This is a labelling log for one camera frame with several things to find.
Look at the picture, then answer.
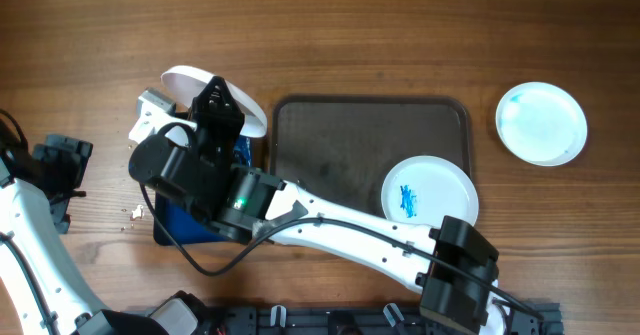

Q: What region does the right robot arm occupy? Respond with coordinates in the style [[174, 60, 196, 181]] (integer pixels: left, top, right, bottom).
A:
[[180, 73, 544, 334]]

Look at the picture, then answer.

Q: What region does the dark brown serving tray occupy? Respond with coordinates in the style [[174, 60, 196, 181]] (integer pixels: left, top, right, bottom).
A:
[[270, 95, 472, 218]]

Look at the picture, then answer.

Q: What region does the white plate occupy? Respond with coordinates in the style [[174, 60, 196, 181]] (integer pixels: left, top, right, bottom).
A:
[[161, 65, 268, 138], [495, 82, 588, 167], [380, 156, 479, 228]]

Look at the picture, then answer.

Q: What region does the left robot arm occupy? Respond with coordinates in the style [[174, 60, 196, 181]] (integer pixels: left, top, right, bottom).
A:
[[1, 111, 202, 335]]

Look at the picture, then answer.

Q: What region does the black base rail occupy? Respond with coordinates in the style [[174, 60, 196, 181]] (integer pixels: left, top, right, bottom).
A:
[[209, 300, 565, 335]]

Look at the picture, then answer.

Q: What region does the blue water basin tray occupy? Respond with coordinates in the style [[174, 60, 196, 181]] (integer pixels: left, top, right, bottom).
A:
[[155, 136, 252, 245]]

